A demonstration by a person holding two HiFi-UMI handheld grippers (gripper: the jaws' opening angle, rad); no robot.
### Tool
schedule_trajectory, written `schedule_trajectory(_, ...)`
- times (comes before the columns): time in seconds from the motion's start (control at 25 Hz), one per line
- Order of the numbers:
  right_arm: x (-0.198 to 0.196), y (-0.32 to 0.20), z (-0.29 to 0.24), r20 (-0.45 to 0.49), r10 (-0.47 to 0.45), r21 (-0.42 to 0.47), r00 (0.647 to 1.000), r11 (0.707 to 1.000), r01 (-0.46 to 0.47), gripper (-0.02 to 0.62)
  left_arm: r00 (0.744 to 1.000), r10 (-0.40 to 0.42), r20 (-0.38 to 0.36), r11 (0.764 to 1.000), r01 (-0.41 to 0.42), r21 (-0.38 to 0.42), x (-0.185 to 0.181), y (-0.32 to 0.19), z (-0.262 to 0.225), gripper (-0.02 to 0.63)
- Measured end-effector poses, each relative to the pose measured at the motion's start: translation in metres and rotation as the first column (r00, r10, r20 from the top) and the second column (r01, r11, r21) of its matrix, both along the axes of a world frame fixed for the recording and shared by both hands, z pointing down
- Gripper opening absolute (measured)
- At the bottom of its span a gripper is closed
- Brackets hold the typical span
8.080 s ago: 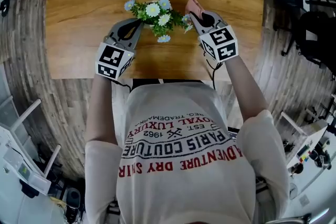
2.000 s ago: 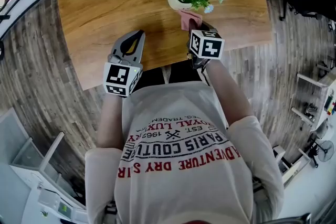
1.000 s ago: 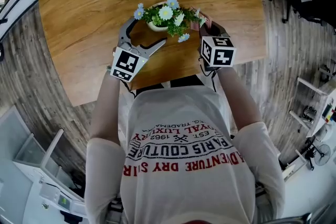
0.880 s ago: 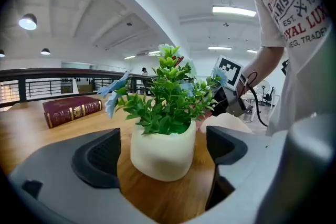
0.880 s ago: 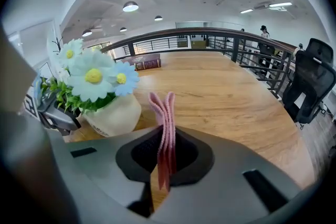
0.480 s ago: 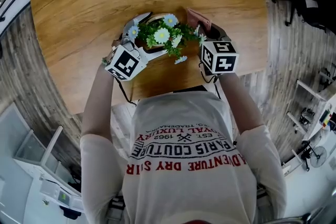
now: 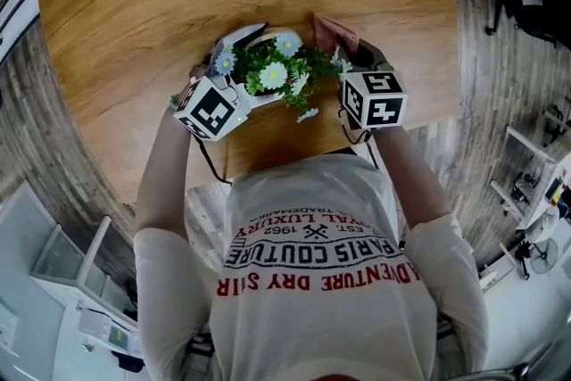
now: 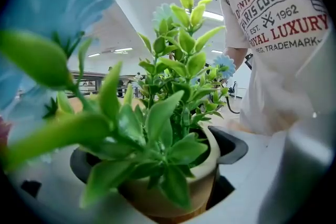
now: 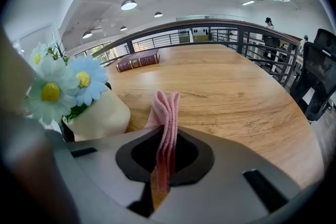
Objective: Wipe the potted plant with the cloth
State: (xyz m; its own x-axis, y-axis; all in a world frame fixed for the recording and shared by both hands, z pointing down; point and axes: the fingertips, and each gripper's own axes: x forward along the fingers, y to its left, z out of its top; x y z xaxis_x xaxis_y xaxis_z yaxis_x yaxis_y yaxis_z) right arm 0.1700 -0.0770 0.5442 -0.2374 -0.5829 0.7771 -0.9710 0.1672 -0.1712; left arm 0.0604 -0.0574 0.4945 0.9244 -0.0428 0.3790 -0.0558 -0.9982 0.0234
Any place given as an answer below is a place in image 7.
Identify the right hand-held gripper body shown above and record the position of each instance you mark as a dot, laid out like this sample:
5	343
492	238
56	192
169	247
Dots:
379	100

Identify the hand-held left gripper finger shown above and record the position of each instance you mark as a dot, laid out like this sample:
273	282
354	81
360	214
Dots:
263	101
243	33

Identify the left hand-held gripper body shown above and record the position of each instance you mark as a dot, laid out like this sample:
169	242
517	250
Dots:
207	111

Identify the flowering plant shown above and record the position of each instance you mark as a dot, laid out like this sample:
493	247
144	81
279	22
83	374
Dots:
273	73

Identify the pink cleaning cloth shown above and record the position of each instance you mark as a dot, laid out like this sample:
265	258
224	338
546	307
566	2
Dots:
332	33

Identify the person's right forearm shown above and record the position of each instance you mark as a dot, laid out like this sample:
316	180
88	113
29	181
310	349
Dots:
410	178

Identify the person's left forearm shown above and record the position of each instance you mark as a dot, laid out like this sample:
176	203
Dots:
163	183

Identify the white printed t-shirt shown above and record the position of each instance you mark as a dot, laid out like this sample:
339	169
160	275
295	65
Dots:
321	317

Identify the black standing fan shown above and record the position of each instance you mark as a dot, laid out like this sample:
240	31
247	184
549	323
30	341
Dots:
543	256

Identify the white desk frame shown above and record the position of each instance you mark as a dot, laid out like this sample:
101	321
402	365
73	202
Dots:
526	145

